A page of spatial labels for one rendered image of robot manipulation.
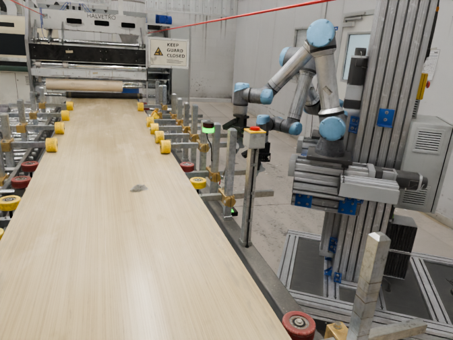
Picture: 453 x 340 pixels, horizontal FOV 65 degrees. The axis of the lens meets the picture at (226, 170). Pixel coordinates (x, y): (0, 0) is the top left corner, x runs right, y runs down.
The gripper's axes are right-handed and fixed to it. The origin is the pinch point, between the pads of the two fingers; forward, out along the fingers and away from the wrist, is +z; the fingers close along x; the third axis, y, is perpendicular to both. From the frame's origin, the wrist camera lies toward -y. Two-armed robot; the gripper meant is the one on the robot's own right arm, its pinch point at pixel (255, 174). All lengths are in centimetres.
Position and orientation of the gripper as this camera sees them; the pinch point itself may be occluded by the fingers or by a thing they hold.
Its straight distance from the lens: 215.0
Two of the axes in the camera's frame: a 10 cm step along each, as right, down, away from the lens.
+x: -3.1, -3.2, 8.9
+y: 9.5, -0.6, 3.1
